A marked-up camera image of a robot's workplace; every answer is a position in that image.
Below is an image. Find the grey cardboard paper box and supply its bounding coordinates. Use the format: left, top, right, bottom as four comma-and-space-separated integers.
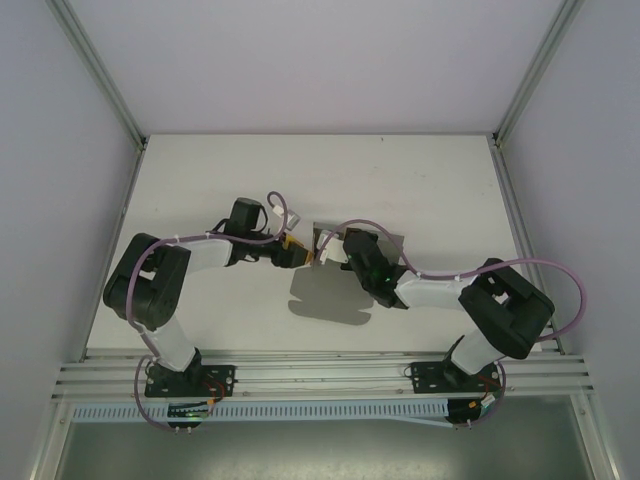
287, 219, 406, 327

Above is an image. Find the grey metal panel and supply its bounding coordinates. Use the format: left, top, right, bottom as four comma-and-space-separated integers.
59, 419, 591, 480

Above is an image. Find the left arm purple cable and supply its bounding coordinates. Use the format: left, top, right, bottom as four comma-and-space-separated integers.
122, 191, 301, 432

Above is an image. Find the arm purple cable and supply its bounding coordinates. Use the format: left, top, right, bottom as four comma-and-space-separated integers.
122, 191, 301, 432
322, 218, 587, 430

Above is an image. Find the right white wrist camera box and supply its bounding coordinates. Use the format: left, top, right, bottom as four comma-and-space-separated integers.
316, 228, 351, 265

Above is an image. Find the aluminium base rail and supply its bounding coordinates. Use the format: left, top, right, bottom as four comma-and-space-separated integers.
49, 349, 596, 401

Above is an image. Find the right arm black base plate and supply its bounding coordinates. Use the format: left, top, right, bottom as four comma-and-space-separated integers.
409, 360, 504, 396

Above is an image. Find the aluminium table side rail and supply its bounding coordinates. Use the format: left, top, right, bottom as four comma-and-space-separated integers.
489, 144, 566, 354
79, 144, 146, 364

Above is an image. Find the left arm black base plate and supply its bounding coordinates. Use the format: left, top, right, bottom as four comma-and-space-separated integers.
144, 363, 237, 399

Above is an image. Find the white slotted cable duct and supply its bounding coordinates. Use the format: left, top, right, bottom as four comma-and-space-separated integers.
72, 397, 454, 426

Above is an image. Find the aluminium frame post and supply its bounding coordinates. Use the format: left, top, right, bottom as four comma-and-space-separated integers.
47, 0, 149, 151
492, 0, 586, 149

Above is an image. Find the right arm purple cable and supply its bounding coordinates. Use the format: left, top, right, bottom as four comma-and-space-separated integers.
322, 218, 587, 430

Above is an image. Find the aluminium lower frame bar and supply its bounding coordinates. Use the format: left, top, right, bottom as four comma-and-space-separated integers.
574, 394, 617, 480
29, 399, 71, 480

